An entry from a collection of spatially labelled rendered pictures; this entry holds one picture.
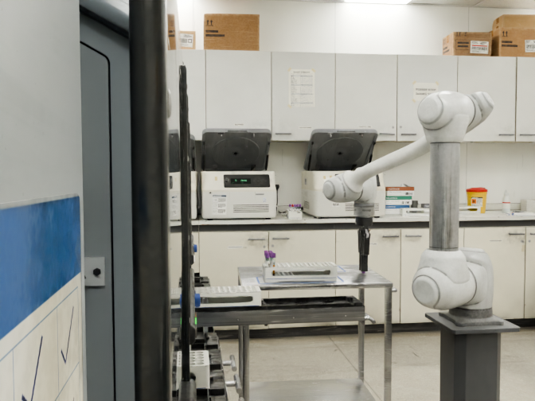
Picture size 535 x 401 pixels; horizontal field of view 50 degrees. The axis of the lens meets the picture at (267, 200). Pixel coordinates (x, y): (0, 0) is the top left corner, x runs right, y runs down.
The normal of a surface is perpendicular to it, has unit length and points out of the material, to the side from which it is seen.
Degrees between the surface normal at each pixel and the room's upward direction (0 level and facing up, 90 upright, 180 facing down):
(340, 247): 90
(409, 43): 90
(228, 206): 90
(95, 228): 90
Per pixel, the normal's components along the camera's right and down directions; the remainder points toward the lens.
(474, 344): 0.13, 0.05
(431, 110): -0.74, -0.07
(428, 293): -0.74, 0.14
